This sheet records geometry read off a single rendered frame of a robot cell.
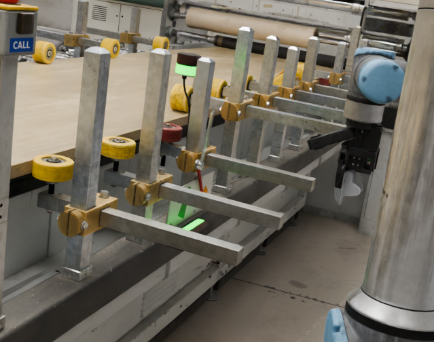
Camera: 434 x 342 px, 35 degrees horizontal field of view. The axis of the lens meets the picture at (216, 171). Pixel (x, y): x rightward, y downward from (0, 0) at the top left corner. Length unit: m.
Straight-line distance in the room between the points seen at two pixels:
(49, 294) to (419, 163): 0.71
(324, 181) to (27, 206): 2.87
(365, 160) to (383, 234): 0.67
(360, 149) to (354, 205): 2.57
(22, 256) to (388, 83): 0.87
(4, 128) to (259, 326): 1.92
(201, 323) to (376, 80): 1.55
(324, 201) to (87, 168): 3.05
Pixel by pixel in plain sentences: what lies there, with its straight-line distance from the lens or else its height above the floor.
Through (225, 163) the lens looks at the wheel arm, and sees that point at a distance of 1.76.
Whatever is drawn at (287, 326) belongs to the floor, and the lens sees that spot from 2.87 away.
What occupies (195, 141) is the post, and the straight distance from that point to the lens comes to 1.74.
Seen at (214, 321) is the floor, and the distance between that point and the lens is 2.80.
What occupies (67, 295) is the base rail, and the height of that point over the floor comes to 0.70.
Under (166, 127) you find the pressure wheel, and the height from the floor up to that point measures 0.91.
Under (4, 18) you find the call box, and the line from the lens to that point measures 1.01.
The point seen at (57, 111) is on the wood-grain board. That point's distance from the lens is 1.88.
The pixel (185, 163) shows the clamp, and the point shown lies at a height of 0.85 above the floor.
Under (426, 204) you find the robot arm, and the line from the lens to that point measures 0.97.
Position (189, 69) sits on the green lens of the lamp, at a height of 1.07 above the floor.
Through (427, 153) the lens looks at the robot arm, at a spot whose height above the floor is 1.12.
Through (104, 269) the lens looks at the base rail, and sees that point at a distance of 1.44.
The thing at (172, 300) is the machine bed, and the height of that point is 0.17.
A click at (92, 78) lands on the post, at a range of 1.26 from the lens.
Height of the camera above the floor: 1.30
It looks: 15 degrees down
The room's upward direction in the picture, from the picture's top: 8 degrees clockwise
